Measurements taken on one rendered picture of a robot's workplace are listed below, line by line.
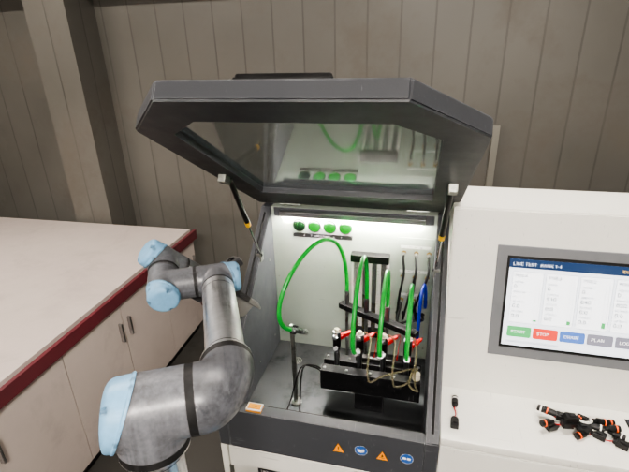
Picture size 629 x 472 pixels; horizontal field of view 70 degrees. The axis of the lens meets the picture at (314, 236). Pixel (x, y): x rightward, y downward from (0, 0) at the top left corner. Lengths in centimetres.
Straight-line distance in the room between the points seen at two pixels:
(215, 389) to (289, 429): 80
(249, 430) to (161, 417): 85
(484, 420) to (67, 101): 312
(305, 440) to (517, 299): 79
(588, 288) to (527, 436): 46
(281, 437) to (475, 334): 70
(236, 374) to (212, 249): 293
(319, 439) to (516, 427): 58
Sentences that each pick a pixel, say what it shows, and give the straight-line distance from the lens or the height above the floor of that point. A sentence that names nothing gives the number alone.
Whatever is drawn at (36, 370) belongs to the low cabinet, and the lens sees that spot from 226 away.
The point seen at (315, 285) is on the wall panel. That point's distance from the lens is 182.
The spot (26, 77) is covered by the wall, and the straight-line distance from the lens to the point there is 414.
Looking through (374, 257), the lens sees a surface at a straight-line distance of 167.
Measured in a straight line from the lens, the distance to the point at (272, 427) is 154.
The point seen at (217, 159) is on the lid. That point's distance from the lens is 124.
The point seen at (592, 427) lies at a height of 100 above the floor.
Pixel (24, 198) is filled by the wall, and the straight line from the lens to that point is 452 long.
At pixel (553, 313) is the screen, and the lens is 154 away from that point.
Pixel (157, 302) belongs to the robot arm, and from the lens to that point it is 109.
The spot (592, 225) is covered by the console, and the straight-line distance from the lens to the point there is 151.
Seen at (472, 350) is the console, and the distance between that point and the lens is 155.
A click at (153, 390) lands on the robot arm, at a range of 76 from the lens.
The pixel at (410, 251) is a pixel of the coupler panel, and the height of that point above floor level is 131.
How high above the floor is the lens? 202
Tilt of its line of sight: 23 degrees down
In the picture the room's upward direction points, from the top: 2 degrees counter-clockwise
